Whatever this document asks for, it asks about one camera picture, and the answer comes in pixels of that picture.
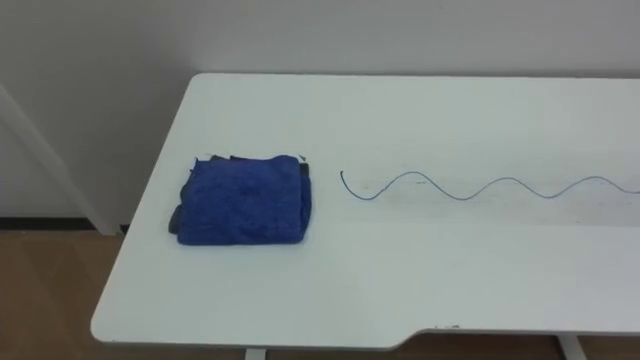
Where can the folded blue towel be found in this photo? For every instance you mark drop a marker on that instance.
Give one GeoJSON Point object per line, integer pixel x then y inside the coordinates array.
{"type": "Point", "coordinates": [245, 202]}

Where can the white desk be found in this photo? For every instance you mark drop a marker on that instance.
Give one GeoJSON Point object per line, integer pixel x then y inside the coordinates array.
{"type": "Point", "coordinates": [410, 265]}

